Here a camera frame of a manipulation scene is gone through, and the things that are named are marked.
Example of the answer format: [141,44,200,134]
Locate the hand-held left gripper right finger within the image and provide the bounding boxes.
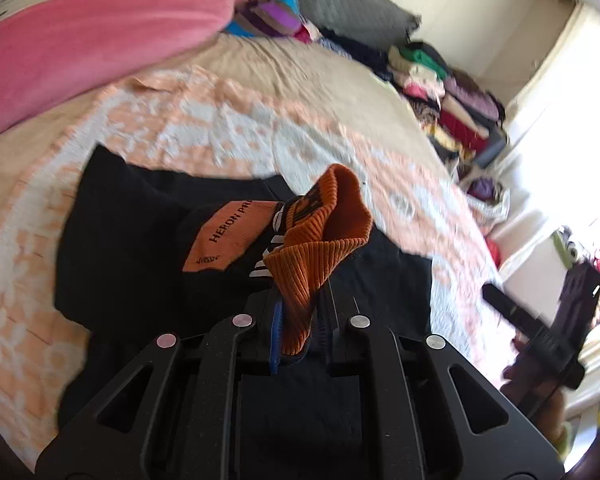
[317,295,566,480]

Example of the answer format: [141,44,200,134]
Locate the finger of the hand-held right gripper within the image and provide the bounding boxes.
[482,284,548,333]

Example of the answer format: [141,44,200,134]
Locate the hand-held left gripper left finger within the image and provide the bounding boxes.
[35,296,284,480]

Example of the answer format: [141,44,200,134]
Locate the black garment with orange collar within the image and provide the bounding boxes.
[55,144,433,480]

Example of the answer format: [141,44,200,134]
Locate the person's right forearm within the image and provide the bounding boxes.
[530,390,573,458]

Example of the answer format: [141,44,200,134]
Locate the stack of folded clothes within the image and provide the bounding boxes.
[387,42,510,167]

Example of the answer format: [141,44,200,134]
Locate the pink and white clothes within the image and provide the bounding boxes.
[294,20,326,45]

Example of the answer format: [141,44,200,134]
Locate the floral cloth bag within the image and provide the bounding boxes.
[457,160,511,226]

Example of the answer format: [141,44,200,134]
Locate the white curtain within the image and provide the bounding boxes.
[500,2,600,411]

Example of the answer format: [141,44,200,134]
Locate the peach patterned blanket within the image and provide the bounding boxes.
[0,67,506,466]

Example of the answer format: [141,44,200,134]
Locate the beige bed sheet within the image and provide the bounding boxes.
[0,34,448,196]

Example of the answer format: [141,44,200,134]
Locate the dark blue garment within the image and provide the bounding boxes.
[320,30,397,80]

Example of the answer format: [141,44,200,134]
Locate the striped knit garment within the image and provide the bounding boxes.
[225,0,303,38]

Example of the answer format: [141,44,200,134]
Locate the grey quilted headboard cushion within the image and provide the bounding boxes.
[145,0,422,48]

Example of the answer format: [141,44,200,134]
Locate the pink blanket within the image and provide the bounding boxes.
[0,0,281,146]

